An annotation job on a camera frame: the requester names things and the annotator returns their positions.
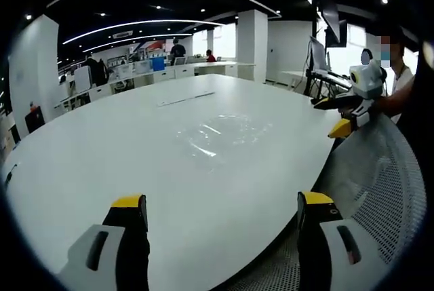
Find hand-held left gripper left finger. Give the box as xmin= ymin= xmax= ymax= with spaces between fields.
xmin=56 ymin=194 xmax=151 ymax=291

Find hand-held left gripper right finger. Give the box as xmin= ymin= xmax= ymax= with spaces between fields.
xmin=296 ymin=191 xmax=370 ymax=291

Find clear food packaging bag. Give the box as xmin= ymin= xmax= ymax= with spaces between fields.
xmin=175 ymin=112 xmax=274 ymax=174

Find black desk stand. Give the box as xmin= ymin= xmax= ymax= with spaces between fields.
xmin=302 ymin=66 xmax=354 ymax=99

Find person's torso in white shirt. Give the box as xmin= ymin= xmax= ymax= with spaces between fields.
xmin=389 ymin=62 xmax=416 ymax=96

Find desk computer monitor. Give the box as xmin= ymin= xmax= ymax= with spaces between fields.
xmin=308 ymin=35 xmax=329 ymax=72

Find white mesh office chair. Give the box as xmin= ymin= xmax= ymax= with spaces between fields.
xmin=233 ymin=113 xmax=429 ymax=291

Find hanging black screen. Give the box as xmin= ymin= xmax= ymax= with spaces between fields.
xmin=317 ymin=0 xmax=349 ymax=48

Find black office chair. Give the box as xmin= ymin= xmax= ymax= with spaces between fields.
xmin=24 ymin=102 xmax=47 ymax=134

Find row of white office desks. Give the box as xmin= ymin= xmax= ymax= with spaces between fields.
xmin=55 ymin=60 xmax=256 ymax=113

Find dark jacket on chair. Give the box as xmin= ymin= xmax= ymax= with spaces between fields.
xmin=83 ymin=55 xmax=110 ymax=88

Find black cable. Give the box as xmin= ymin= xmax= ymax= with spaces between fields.
xmin=3 ymin=164 xmax=18 ymax=184

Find table cable slot cover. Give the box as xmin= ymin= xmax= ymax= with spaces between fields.
xmin=157 ymin=91 xmax=216 ymax=108

